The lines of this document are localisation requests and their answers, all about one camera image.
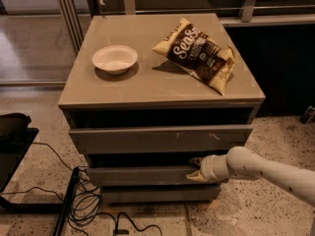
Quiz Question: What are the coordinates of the black cable bundle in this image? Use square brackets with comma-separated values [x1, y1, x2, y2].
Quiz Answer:
[0, 142, 164, 236]

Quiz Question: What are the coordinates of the dark object at right edge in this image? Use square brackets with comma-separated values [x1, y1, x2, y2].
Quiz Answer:
[299, 106, 315, 124]

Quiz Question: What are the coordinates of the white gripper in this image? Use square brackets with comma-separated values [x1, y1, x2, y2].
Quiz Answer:
[186, 155, 234, 182]

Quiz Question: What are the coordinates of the grey top drawer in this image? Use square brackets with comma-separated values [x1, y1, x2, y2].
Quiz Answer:
[69, 125, 253, 154]

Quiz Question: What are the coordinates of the grey drawer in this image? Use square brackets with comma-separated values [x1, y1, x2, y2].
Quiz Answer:
[69, 125, 253, 154]
[101, 185, 221, 204]
[86, 164, 227, 187]

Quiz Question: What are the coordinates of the brown and yellow chip bag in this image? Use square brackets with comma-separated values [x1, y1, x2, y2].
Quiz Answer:
[153, 18, 235, 95]

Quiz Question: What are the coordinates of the grey bottom drawer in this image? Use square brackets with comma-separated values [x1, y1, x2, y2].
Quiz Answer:
[101, 185, 221, 204]

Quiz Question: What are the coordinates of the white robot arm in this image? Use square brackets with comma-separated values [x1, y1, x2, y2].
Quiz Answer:
[186, 147, 315, 207]

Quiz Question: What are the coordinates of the black metal stand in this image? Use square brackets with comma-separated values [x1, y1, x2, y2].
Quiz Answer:
[0, 128, 79, 236]

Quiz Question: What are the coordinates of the white bowl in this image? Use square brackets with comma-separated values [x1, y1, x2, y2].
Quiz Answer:
[92, 45, 138, 75]

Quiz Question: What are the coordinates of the dark bag on stand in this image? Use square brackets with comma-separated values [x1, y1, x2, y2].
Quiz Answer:
[0, 113, 32, 150]

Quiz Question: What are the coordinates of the grey three-drawer cabinet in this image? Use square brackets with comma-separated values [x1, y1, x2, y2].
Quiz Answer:
[57, 13, 266, 206]

